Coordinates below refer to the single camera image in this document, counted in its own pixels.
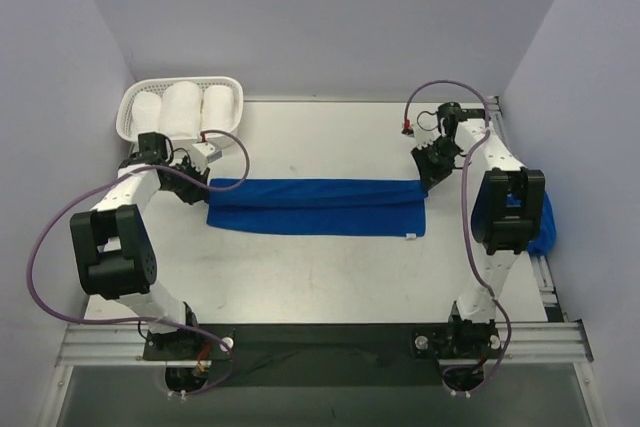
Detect rolled white towel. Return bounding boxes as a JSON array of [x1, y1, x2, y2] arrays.
[[131, 92, 162, 142], [200, 85, 236, 132], [158, 81, 202, 139]]

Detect right rolled white towel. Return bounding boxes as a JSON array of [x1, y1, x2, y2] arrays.
[[200, 85, 236, 132]]

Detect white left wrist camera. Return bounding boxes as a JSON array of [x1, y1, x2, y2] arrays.
[[187, 134, 223, 172]]

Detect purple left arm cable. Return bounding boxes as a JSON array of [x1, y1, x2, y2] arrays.
[[30, 130, 251, 393]]

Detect aluminium rail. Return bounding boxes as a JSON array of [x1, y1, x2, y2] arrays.
[[56, 322, 593, 366], [488, 96, 566, 322]]

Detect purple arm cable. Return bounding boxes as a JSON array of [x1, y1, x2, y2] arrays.
[[30, 130, 251, 393], [402, 78, 511, 393]]

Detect middle rolled white towel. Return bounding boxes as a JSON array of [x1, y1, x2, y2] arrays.
[[158, 81, 202, 139]]

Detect aluminium right side rail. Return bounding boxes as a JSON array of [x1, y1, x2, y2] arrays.
[[488, 96, 566, 322]]

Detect left rolled white towel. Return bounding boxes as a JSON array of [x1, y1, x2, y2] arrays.
[[131, 92, 162, 142]]

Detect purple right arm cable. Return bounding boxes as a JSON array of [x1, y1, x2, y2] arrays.
[[402, 78, 511, 393]]

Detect blue towel pile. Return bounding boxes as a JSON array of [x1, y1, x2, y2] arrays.
[[527, 193, 557, 257]]

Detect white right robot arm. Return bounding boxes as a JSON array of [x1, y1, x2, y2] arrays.
[[411, 102, 545, 357]]

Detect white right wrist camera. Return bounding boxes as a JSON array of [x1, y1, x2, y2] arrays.
[[402, 120, 440, 149]]

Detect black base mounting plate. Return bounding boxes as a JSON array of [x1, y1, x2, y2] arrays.
[[143, 320, 502, 391]]

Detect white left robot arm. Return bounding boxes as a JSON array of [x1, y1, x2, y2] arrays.
[[70, 132, 219, 359]]

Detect aluminium front rail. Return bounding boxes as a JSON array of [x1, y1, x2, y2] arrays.
[[56, 322, 593, 366]]

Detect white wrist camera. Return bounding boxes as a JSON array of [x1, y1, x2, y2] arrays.
[[187, 134, 223, 172], [402, 120, 440, 149]]

